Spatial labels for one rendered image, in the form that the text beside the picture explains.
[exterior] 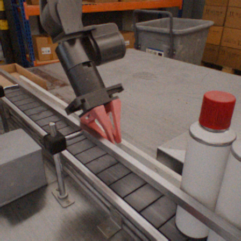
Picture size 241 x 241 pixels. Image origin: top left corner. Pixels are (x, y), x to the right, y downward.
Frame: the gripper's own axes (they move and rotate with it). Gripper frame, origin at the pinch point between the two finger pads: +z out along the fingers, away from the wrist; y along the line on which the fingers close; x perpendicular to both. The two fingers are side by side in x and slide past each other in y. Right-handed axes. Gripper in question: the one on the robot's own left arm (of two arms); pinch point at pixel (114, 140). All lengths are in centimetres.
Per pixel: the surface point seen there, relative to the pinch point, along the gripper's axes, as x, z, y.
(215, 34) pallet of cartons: 156, -69, 324
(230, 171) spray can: -22.0, 7.9, -2.3
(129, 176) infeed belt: 0.2, 7.2, -0.2
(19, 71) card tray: 69, -45, 13
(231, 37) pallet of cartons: 137, -53, 322
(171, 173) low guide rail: -7.1, 8.9, 2.9
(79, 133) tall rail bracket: 1.2, -3.8, -5.1
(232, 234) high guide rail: -20.4, 13.7, -4.5
